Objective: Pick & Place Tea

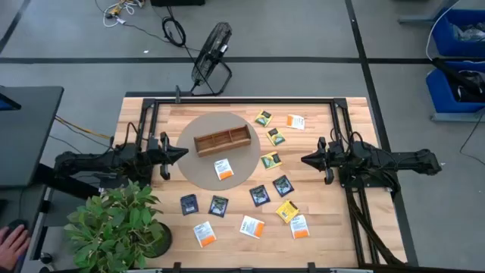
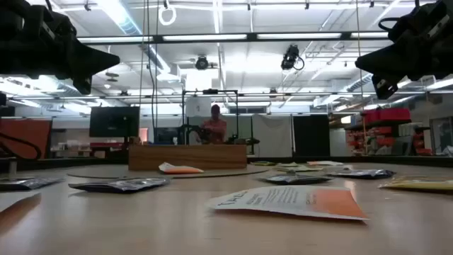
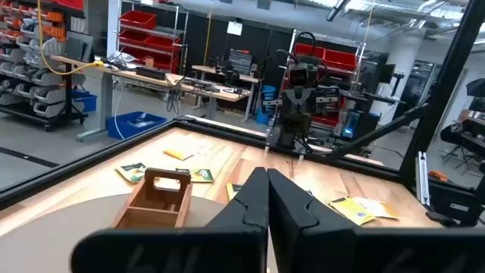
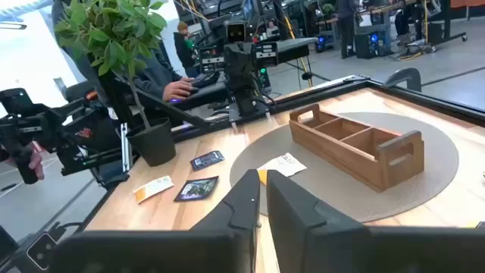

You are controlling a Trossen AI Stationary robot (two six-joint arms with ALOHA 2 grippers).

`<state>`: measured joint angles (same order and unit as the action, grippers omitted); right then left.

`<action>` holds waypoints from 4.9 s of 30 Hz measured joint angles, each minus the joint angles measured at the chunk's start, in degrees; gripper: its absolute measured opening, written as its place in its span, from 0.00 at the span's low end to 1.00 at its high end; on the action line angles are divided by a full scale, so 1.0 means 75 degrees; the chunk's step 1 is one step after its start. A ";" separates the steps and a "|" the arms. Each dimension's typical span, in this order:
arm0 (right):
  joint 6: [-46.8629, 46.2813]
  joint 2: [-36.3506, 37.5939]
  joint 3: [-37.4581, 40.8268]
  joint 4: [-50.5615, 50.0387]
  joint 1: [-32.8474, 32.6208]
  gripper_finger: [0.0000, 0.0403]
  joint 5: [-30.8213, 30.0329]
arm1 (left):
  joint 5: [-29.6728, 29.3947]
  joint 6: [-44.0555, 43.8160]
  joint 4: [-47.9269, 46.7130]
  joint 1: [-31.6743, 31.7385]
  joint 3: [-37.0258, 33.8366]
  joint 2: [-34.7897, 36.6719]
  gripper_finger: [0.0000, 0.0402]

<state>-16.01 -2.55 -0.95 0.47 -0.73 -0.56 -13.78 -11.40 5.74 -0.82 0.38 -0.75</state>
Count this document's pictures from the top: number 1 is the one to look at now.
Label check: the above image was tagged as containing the black desk monitor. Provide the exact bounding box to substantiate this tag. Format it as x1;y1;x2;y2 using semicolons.
0;93;22;111

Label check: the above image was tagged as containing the white orange Tazo tea bag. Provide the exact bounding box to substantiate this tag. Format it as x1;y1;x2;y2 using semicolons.
289;214;311;240
192;221;217;249
239;215;266;240
286;114;306;131
214;158;235;181

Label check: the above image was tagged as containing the round grey table mat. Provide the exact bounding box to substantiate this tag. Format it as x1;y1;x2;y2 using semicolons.
176;111;262;192

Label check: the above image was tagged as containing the black computer mouse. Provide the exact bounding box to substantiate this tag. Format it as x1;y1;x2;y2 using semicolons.
7;218;30;233

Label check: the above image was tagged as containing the black cable bundle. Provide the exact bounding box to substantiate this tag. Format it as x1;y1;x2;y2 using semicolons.
346;187;405;266

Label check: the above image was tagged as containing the black desk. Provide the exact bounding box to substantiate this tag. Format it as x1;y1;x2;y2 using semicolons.
0;185;49;273
0;86;64;190

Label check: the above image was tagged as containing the wooden tea organizer box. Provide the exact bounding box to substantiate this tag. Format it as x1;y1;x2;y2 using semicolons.
193;124;252;158

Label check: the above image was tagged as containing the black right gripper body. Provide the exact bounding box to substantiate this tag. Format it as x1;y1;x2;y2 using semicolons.
318;136;342;186

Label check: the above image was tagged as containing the white yellow cable tangle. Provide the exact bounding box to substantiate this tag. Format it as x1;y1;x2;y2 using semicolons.
102;0;146;29

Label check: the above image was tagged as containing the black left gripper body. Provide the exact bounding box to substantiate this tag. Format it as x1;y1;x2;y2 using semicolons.
150;131;172;181

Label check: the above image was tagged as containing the grey metal stand base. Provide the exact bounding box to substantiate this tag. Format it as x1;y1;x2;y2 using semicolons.
397;0;455;26

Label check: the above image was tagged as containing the black bar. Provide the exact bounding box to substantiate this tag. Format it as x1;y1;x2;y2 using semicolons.
431;56;485;98

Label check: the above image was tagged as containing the coiled black cable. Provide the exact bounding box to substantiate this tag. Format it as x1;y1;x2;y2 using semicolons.
161;15;188;49

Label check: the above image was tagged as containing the blue storage bin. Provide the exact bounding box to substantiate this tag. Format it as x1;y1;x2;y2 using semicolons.
425;60;485;115
431;8;485;58

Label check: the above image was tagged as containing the dark blue blackcurrant tea bag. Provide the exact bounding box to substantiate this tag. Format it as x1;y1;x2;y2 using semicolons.
180;193;199;216
249;184;271;208
208;195;230;218
272;174;295;198

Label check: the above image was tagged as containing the black floor fan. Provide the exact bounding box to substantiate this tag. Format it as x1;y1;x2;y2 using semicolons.
190;21;233;97

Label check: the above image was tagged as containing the person's hand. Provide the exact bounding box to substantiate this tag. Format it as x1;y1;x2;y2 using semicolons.
0;224;32;272

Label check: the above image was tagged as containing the black plant pot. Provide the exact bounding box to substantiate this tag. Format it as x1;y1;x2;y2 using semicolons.
145;221;174;259

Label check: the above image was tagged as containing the plain yellow tea bag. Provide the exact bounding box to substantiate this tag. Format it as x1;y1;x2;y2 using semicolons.
275;199;300;224

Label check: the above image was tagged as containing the black equipment case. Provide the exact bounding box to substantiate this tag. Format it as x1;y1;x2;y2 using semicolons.
150;0;207;8

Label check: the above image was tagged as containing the green yellow lemon tea bag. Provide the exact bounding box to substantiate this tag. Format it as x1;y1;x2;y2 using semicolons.
254;109;274;128
260;151;283;171
265;127;286;147

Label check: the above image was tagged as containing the green leafy plant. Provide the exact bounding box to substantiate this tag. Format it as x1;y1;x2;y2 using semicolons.
63;178;166;273

